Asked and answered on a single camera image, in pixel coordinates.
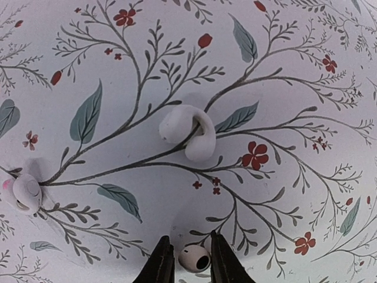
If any white earbud silicone tip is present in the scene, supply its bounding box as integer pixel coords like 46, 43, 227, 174
1, 158, 42, 215

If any cream earbud with stem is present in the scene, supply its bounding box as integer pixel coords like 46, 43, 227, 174
178, 245, 211, 273

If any white earbud partial top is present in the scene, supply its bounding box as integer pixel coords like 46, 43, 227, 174
158, 104, 216, 162

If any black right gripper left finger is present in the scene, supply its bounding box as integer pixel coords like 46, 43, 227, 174
133, 235, 175, 283

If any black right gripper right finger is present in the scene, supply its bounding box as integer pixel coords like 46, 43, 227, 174
210, 230, 255, 283

